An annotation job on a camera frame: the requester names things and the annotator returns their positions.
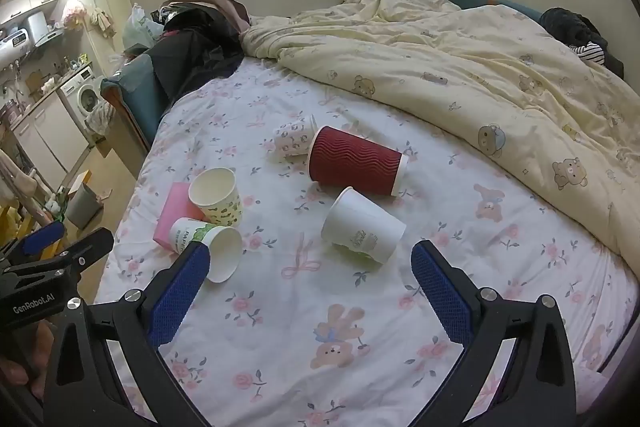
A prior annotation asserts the dark clothes pile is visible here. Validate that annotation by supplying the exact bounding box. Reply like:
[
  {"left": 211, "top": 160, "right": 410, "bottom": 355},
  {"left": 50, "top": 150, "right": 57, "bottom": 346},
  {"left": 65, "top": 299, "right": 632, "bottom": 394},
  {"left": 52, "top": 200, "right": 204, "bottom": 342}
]
[{"left": 539, "top": 7, "right": 626, "bottom": 78}]

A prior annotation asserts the white water heater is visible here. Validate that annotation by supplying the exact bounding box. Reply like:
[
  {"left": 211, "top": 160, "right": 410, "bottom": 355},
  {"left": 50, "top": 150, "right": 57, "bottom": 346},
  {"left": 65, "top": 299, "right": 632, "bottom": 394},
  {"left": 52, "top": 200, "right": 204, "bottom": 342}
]
[{"left": 0, "top": 11, "right": 64, "bottom": 64}]

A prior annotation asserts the beige hanging cloth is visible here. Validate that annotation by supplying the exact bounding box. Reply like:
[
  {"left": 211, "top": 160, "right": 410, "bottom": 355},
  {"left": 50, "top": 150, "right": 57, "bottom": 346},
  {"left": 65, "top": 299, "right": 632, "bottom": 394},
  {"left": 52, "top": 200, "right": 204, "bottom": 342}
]
[{"left": 89, "top": 6, "right": 117, "bottom": 40}]

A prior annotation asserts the brown pink cloth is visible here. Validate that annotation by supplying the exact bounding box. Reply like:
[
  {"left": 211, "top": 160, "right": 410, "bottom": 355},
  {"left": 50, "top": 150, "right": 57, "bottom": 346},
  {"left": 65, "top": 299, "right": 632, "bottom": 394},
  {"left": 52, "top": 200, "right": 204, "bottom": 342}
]
[{"left": 167, "top": 0, "right": 252, "bottom": 30}]

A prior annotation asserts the teal bed footboard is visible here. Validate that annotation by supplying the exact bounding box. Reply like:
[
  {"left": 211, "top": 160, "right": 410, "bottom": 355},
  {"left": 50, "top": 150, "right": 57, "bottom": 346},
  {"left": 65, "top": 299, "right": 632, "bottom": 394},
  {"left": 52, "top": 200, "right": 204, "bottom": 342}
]
[{"left": 100, "top": 53, "right": 172, "bottom": 154}]

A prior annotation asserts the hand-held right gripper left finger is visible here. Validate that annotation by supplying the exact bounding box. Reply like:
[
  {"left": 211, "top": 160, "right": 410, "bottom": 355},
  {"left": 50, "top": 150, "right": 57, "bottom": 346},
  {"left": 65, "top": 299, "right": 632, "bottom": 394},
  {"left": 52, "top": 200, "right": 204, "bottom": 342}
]
[{"left": 45, "top": 243, "right": 212, "bottom": 427}]

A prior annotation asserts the striped cloth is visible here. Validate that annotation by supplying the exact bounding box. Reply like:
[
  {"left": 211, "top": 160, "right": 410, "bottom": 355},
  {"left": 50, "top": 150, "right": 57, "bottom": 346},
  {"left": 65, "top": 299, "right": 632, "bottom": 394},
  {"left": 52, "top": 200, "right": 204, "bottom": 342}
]
[{"left": 570, "top": 41, "right": 607, "bottom": 66}]

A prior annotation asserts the white wall cabinet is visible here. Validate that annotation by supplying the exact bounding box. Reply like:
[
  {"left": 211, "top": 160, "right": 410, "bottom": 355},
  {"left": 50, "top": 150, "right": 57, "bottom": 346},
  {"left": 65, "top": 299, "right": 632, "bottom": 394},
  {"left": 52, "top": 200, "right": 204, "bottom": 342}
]
[{"left": 0, "top": 0, "right": 64, "bottom": 26}]

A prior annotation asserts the person's left hand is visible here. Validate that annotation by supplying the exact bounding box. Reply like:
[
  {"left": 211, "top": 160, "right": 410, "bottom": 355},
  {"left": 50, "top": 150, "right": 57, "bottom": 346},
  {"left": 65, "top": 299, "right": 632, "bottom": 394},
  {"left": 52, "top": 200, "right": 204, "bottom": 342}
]
[{"left": 0, "top": 321, "right": 57, "bottom": 402}]

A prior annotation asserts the white plastic bag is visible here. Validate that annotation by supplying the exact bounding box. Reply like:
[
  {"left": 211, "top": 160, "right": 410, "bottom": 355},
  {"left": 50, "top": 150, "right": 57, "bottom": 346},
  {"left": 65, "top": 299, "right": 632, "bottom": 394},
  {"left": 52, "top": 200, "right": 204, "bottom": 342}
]
[{"left": 122, "top": 3, "right": 164, "bottom": 48}]

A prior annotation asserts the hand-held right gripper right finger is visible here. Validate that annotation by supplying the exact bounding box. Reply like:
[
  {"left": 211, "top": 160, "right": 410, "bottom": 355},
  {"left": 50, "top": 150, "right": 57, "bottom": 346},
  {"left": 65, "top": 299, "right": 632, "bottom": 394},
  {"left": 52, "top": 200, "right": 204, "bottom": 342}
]
[{"left": 411, "top": 240, "right": 577, "bottom": 427}]

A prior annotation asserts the grey trash bin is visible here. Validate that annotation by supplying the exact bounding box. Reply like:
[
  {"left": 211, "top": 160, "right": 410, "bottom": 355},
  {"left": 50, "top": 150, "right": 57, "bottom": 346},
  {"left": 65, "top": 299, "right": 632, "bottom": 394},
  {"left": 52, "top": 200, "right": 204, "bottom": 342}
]
[{"left": 65, "top": 182, "right": 104, "bottom": 231}]

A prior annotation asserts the red ribbed paper cup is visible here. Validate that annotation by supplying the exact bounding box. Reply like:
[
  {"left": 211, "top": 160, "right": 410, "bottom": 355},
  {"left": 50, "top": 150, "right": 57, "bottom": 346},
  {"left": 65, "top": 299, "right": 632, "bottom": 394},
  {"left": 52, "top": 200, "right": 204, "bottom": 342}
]
[{"left": 308, "top": 125, "right": 409, "bottom": 197}]

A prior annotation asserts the spotted cream paper cup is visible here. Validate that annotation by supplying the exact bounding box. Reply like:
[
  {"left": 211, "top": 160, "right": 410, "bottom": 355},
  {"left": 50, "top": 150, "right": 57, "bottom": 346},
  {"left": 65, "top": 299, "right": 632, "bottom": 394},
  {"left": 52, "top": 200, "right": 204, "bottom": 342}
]
[{"left": 188, "top": 167, "right": 244, "bottom": 227}]

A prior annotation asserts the cream bear print duvet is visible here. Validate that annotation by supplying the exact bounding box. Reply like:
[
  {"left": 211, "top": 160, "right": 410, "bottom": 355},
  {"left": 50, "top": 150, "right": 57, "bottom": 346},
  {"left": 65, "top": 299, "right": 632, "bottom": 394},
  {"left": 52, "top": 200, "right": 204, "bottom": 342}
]
[{"left": 239, "top": 0, "right": 640, "bottom": 260}]

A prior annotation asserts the green label white paper cup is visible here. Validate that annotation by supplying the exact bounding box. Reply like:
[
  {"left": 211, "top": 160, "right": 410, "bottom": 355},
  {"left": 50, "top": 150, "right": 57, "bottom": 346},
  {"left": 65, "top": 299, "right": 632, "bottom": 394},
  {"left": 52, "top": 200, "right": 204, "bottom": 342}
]
[{"left": 169, "top": 217, "right": 244, "bottom": 284}]

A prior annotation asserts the white washing machine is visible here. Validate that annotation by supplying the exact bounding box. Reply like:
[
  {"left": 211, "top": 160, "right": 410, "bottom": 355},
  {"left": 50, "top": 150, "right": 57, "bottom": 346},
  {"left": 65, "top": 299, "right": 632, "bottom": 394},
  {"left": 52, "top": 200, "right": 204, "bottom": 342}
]
[{"left": 58, "top": 66, "right": 102, "bottom": 128}]

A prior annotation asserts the black jacket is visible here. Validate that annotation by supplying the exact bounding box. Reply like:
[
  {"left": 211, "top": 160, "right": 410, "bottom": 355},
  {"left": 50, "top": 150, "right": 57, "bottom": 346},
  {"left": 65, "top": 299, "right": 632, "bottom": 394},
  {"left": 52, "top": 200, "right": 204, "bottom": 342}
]
[{"left": 144, "top": 4, "right": 252, "bottom": 108}]

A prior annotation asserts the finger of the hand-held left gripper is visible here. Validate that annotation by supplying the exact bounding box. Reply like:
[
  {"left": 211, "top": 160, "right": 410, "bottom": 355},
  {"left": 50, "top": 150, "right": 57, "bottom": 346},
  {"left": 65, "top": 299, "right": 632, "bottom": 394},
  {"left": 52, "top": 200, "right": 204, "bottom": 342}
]
[
  {"left": 12, "top": 221, "right": 67, "bottom": 260},
  {"left": 50, "top": 228, "right": 116, "bottom": 279}
]

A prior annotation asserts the pink flower bouquet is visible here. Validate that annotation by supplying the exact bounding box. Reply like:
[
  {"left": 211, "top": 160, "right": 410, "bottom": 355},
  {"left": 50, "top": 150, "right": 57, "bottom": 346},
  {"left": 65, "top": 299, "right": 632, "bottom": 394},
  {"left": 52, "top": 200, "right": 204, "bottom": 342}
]
[{"left": 61, "top": 1, "right": 89, "bottom": 28}]

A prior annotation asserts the plain white paper cup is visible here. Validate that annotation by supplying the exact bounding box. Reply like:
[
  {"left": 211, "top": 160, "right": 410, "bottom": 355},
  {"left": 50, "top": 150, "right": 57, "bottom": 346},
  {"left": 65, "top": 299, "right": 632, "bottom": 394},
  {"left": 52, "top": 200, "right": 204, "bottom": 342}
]
[{"left": 320, "top": 186, "right": 407, "bottom": 265}]

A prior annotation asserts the white kitchen base cabinet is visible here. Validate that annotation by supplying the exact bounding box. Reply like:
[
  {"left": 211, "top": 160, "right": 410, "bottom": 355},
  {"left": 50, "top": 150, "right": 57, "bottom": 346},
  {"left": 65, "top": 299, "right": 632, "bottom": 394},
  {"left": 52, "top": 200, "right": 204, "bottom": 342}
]
[{"left": 9, "top": 89, "right": 93, "bottom": 188}]

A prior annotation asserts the pink patterned paper cup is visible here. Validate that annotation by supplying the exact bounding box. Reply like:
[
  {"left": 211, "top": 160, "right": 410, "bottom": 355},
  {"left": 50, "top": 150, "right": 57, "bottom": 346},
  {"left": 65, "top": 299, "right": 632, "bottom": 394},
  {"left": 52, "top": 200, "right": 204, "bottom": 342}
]
[{"left": 273, "top": 115, "right": 319, "bottom": 158}]

